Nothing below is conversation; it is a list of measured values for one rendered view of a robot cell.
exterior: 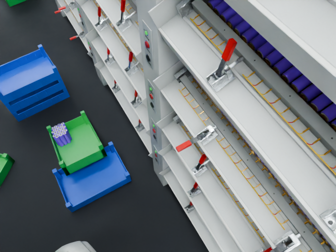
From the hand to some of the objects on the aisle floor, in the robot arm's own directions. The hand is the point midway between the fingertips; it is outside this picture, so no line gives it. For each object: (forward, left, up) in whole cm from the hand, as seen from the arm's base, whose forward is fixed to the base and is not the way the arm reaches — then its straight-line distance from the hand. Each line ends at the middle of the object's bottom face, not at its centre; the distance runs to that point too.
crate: (+48, +121, -60) cm, 143 cm away
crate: (+11, +165, -59) cm, 176 cm away
